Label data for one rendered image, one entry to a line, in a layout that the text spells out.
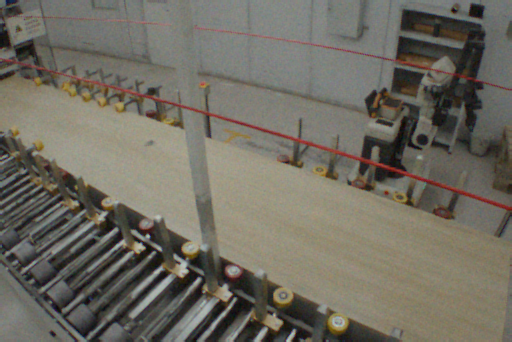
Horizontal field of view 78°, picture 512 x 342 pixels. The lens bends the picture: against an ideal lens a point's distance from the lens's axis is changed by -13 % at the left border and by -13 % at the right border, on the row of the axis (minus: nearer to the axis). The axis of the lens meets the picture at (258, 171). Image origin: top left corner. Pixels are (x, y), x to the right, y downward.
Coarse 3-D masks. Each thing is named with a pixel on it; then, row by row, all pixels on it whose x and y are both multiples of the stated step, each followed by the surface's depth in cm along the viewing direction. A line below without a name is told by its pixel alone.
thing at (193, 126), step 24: (168, 0) 96; (192, 24) 102; (192, 48) 106; (192, 72) 110; (192, 96) 113; (192, 120) 118; (192, 144) 124; (192, 168) 131; (216, 240) 156; (216, 264) 162
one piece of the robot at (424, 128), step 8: (424, 80) 250; (432, 80) 248; (416, 96) 266; (424, 104) 264; (432, 104) 260; (424, 112) 269; (424, 120) 268; (432, 120) 269; (416, 128) 276; (424, 128) 271; (432, 128) 276; (416, 136) 279; (424, 136) 274; (432, 136) 270; (416, 144) 282; (424, 144) 278
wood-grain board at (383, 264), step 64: (0, 128) 275; (64, 128) 268; (128, 128) 263; (128, 192) 201; (192, 192) 200; (256, 192) 199; (320, 192) 198; (256, 256) 162; (320, 256) 161; (384, 256) 159; (448, 256) 157; (384, 320) 132; (448, 320) 130
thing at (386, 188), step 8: (408, 160) 331; (400, 168) 323; (408, 168) 321; (424, 168) 320; (352, 176) 314; (400, 176) 312; (424, 176) 311; (384, 184) 302; (392, 184) 302; (400, 184) 302; (416, 184) 301; (424, 184) 304; (376, 192) 305; (384, 192) 300; (392, 192) 297; (416, 192) 293; (416, 200) 288; (416, 208) 302
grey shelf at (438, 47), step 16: (400, 16) 344; (416, 16) 371; (432, 16) 361; (448, 16) 317; (464, 16) 312; (400, 32) 355; (416, 32) 359; (400, 48) 397; (416, 48) 391; (432, 48) 380; (448, 48) 369; (400, 64) 375; (400, 80) 422; (416, 80) 411; (448, 80) 388; (464, 80) 342; (400, 96) 395; (416, 112) 432; (448, 112) 367; (448, 128) 412; (448, 144) 385
